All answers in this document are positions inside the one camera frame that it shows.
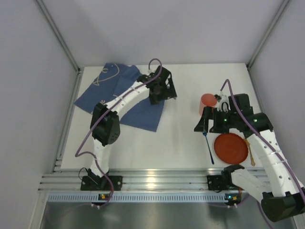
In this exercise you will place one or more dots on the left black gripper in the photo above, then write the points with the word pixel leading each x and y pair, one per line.
pixel 167 85

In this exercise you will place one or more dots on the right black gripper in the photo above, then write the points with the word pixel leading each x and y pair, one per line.
pixel 212 119

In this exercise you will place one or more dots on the pink plastic cup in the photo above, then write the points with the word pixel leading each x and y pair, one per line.
pixel 207 100

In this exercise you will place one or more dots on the blue cloth placemat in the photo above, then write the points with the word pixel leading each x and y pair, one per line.
pixel 114 80

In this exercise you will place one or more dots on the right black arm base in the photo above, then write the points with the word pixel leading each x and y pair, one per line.
pixel 217 183

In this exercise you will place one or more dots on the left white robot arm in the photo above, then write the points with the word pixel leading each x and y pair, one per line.
pixel 105 122

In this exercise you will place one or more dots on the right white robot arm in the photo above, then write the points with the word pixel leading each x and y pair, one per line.
pixel 284 197

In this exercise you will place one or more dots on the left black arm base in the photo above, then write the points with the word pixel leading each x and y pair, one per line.
pixel 92 182

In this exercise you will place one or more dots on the orange plastic plate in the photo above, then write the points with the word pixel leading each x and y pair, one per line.
pixel 230 148

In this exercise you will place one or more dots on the gold metal spoon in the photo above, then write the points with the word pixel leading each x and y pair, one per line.
pixel 250 153

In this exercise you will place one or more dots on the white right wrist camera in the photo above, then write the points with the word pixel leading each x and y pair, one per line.
pixel 222 102

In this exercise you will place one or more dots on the perforated grey cable duct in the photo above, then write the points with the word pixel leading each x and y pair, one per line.
pixel 146 197

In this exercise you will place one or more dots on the aluminium frame rail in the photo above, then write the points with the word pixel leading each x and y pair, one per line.
pixel 135 180

